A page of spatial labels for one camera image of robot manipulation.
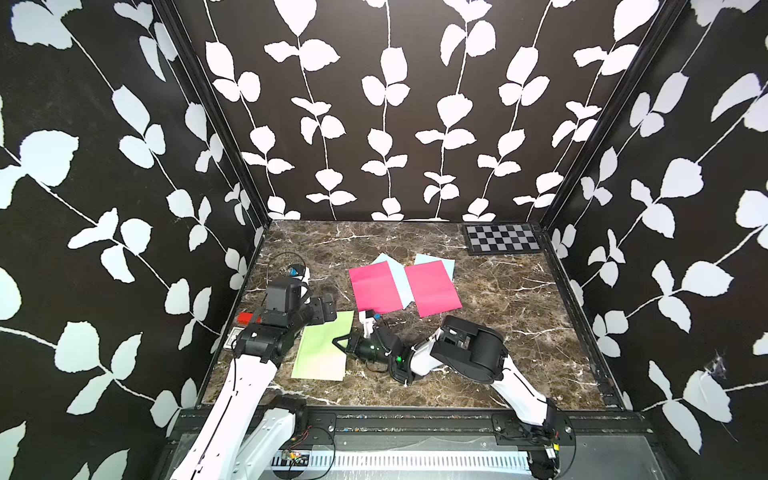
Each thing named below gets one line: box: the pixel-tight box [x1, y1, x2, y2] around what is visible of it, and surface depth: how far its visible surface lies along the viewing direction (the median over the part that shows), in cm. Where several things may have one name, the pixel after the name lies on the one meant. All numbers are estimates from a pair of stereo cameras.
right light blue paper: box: [414, 254, 455, 283], surface depth 113 cm
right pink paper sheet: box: [404, 260, 463, 318], surface depth 103 cm
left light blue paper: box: [371, 252, 415, 309], surface depth 106 cm
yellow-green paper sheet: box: [291, 311, 354, 381], surface depth 87 cm
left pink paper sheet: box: [348, 261, 404, 314], surface depth 103 cm
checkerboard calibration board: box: [463, 222, 543, 256], surface depth 116 cm
